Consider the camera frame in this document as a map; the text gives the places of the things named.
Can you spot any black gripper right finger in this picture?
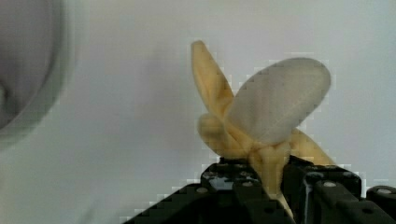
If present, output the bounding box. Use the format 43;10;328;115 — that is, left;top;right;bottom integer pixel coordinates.
282;157;396;224

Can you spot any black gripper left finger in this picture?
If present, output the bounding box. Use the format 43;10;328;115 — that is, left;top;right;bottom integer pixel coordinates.
122;159;295;224

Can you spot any yellow plush peeled banana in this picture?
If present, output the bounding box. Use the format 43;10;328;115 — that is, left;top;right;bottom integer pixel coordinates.
191;40;334;215

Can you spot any grey round plate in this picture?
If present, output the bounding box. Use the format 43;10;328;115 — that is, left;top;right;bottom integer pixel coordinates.
1;0;73;149

